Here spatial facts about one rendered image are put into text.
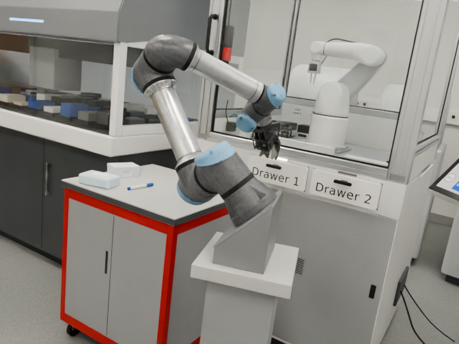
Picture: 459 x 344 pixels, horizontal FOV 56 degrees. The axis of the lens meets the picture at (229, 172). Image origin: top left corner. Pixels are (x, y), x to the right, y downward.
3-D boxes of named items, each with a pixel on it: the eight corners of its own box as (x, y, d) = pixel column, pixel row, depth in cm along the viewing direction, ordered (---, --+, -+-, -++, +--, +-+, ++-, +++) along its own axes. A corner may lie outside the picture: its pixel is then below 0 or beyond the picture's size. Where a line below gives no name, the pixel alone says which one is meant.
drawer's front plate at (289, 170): (303, 192, 188) (307, 167, 186) (246, 177, 202) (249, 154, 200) (304, 191, 190) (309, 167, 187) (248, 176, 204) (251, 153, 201)
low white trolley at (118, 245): (157, 400, 169) (175, 218, 152) (55, 336, 200) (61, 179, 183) (233, 334, 218) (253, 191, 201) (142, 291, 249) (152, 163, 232)
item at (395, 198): (399, 220, 170) (406, 185, 167) (192, 166, 220) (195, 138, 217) (429, 183, 250) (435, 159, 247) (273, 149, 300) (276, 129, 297)
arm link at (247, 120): (246, 109, 150) (258, 91, 156) (230, 124, 158) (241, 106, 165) (263, 123, 151) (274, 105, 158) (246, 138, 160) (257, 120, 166)
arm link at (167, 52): (162, 12, 131) (289, 83, 150) (149, 35, 139) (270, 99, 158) (154, 38, 125) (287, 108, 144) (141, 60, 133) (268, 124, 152)
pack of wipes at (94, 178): (120, 185, 185) (121, 175, 184) (108, 190, 176) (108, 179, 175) (91, 179, 189) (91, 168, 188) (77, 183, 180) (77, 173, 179)
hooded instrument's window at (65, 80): (110, 136, 215) (116, 42, 205) (-70, 91, 302) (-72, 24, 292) (229, 126, 311) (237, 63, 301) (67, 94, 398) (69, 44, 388)
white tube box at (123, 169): (114, 178, 194) (115, 167, 193) (106, 173, 200) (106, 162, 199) (139, 177, 202) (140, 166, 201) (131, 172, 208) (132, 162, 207)
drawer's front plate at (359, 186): (376, 210, 173) (381, 184, 170) (308, 193, 187) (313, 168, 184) (376, 209, 174) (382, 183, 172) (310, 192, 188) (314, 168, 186)
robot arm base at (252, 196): (272, 203, 117) (250, 174, 117) (229, 232, 121) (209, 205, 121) (280, 190, 131) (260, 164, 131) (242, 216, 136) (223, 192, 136)
